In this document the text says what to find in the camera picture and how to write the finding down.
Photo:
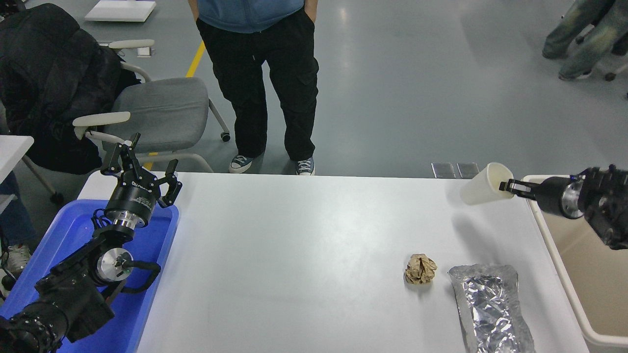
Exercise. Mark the grey chair with white armrests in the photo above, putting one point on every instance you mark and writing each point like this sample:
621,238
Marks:
157,113

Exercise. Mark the standing person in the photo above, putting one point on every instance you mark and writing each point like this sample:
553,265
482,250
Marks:
260,73

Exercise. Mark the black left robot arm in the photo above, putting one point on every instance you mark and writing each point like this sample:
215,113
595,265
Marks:
73,294

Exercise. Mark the blue plastic tray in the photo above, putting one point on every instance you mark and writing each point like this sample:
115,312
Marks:
142,255

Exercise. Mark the metal floor plate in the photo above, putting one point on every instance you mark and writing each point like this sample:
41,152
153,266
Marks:
467,170
443,170

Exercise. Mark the crumpled silver foil tray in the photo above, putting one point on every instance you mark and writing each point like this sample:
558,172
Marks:
490,309

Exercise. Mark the white flat board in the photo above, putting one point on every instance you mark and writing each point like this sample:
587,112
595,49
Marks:
120,10

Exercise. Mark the crumpled tan paper ball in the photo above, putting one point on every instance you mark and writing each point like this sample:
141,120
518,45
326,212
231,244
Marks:
420,269

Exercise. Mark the white paper cup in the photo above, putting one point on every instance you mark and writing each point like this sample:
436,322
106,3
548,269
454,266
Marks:
483,185

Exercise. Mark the small white floor box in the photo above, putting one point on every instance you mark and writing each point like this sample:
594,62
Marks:
144,52

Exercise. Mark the large pale plastic bin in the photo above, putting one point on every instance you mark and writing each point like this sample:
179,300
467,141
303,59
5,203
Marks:
588,274

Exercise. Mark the office chair wheeled base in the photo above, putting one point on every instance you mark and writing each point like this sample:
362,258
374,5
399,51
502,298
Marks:
610,76

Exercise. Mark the seated person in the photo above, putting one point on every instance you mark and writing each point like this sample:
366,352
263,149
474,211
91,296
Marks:
584,39

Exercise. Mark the person in jeans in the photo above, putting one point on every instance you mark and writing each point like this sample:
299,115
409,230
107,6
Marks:
12,225

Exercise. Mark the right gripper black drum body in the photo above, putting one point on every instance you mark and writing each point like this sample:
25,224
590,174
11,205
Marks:
552,196

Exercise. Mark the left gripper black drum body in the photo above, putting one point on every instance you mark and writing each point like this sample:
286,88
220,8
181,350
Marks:
134,198

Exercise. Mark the small white side table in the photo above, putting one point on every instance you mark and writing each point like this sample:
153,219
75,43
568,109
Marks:
12,149

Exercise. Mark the black jacket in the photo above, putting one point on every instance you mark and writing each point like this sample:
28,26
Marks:
49,83

